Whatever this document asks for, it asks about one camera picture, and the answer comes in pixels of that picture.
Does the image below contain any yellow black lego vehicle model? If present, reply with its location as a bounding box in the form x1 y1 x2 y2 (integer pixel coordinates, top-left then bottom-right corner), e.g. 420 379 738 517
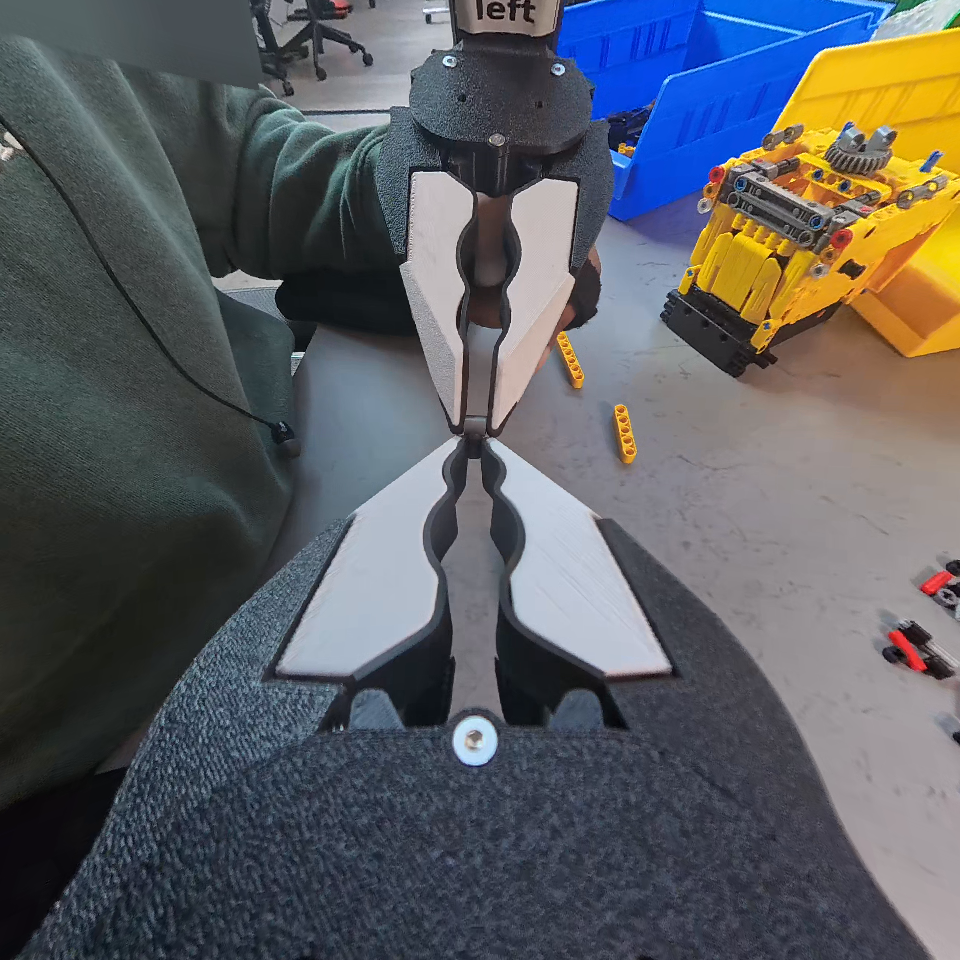
660 122 960 378

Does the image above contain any black drawstring cord with toggle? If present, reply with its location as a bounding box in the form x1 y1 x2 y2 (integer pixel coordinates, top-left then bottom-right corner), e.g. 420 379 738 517
0 123 303 460

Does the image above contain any black office chair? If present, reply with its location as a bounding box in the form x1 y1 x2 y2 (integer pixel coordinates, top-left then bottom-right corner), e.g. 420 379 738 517
249 0 297 99
288 0 376 82

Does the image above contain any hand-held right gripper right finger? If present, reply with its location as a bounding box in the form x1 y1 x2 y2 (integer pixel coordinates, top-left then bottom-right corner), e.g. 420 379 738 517
481 440 674 723

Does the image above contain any black quilted cushion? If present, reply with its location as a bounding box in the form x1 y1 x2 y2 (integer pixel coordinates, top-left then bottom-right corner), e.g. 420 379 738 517
0 765 135 960

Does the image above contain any person's left hand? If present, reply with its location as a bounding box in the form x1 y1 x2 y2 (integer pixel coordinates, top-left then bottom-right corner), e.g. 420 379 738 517
534 247 603 374

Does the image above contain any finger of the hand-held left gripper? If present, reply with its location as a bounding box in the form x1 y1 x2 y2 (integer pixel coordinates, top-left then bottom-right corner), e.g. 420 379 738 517
486 178 580 438
399 171 481 438

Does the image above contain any blue plastic bin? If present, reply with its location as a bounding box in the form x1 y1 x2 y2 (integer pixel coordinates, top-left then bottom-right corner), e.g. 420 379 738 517
558 0 706 125
609 0 897 222

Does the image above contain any yellow plastic bin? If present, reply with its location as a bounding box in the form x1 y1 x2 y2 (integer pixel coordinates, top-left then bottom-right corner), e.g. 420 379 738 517
774 28 960 359

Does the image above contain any person's left forearm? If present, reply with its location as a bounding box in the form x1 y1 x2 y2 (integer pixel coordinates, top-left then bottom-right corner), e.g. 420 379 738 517
213 82 410 282

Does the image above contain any bubble wrap sheet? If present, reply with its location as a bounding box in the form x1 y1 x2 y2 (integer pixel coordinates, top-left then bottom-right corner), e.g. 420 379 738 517
873 0 960 42

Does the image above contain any pile of small lego pieces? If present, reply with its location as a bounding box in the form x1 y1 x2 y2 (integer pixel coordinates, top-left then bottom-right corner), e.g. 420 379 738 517
881 555 960 745

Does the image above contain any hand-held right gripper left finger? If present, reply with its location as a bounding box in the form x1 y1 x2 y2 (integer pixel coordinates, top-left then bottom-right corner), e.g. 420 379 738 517
276 438 468 725

